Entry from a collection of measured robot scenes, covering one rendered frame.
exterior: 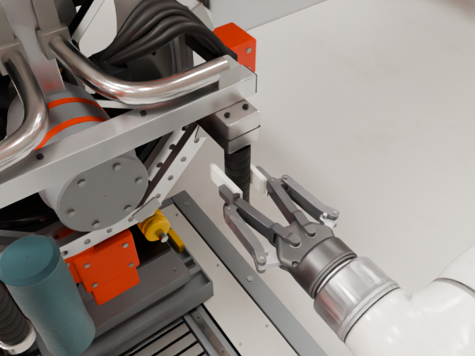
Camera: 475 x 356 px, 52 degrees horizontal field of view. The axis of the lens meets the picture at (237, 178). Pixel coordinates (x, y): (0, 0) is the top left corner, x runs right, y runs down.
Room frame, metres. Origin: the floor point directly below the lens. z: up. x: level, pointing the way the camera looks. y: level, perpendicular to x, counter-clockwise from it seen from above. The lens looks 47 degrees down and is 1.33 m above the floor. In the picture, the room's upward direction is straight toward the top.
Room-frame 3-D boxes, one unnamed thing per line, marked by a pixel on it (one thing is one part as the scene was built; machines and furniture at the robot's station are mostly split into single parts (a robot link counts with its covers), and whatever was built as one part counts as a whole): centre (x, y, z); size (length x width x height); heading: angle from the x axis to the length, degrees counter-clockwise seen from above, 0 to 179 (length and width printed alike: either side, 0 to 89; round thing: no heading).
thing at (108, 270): (0.59, 0.30, 0.48); 0.16 x 0.12 x 0.17; 36
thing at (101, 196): (0.50, 0.23, 0.85); 0.21 x 0.14 x 0.14; 36
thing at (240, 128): (0.49, 0.02, 0.93); 0.09 x 0.05 x 0.05; 36
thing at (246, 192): (0.47, 0.00, 0.83); 0.04 x 0.04 x 0.16
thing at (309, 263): (0.34, -0.09, 0.83); 0.09 x 0.08 x 0.07; 36
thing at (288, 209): (0.41, -0.07, 0.83); 0.11 x 0.01 x 0.04; 25
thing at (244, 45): (0.75, 0.02, 0.85); 0.09 x 0.08 x 0.07; 126
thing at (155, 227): (0.71, 0.24, 0.51); 0.29 x 0.06 x 0.06; 36
